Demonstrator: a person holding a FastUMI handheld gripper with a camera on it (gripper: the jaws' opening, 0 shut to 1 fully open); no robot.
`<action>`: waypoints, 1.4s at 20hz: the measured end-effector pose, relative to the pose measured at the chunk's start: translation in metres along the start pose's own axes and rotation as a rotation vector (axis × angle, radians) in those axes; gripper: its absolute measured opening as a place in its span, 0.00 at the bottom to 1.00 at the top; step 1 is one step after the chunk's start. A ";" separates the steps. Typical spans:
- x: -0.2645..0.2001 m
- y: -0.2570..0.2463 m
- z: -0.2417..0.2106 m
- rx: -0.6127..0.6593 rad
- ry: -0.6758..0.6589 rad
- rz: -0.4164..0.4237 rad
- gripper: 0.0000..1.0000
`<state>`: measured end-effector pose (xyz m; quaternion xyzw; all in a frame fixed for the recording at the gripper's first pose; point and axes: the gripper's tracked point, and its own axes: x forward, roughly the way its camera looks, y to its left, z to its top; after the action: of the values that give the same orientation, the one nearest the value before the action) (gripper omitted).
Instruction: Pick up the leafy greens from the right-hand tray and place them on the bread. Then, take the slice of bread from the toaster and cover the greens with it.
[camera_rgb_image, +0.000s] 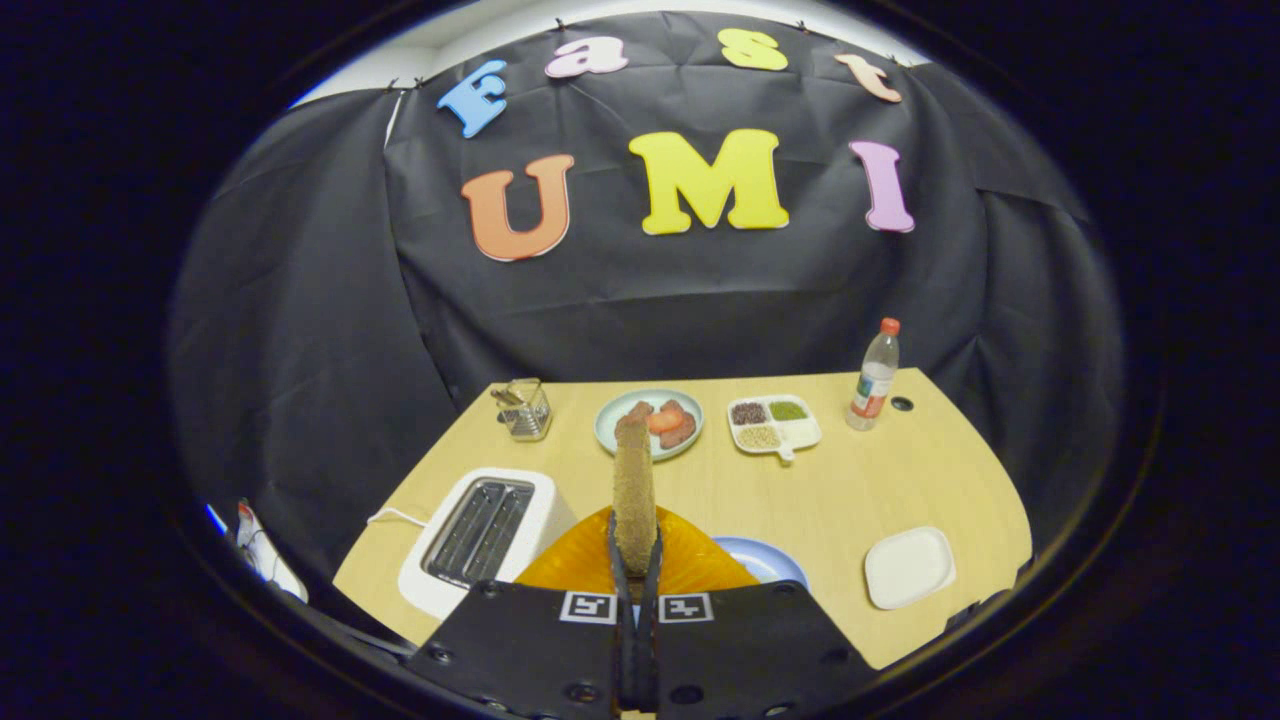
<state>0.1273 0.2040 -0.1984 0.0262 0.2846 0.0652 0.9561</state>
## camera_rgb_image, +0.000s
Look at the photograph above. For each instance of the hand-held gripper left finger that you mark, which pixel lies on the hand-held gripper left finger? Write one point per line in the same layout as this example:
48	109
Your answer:
622	640

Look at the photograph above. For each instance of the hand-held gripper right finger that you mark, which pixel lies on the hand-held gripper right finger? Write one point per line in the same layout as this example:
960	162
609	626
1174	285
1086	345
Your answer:
650	640

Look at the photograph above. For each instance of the brown bread slice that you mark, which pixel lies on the brown bread slice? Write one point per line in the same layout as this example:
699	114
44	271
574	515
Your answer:
635	490

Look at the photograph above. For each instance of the blue round plate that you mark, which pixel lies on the blue round plate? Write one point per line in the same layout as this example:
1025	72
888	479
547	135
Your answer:
765	562

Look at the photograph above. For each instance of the white toaster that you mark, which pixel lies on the white toaster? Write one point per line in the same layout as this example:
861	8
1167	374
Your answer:
545	500

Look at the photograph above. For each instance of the brown meat slice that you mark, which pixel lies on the brown meat slice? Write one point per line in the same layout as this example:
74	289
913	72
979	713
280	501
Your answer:
638	408
682	436

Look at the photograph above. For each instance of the pale green round plate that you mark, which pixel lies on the pale green round plate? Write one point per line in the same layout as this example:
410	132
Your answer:
605	425

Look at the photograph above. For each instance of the red tomato slice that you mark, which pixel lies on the red tomato slice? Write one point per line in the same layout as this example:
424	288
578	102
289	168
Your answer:
668	420

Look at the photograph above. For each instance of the pile of yellow beans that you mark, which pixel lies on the pile of yellow beans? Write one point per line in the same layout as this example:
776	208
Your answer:
758	437

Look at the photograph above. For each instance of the pile of dark beans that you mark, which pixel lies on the pile of dark beans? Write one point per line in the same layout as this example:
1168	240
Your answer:
749	413

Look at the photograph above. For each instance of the white divided dish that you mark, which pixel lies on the white divided dish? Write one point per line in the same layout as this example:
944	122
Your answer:
800	435

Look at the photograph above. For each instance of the pile of green beans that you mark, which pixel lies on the pile of green beans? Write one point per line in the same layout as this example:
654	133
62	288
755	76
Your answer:
788	410

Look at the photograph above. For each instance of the wooden chopsticks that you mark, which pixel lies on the wooden chopsticks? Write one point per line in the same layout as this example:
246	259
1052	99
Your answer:
505	398

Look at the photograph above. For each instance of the white square plate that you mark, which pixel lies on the white square plate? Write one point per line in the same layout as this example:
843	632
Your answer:
910	568

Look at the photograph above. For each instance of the clear water bottle red cap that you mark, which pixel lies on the clear water bottle red cap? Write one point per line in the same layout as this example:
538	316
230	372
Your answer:
872	390

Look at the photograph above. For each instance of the white and red object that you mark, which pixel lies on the white and red object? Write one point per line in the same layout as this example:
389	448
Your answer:
262	550

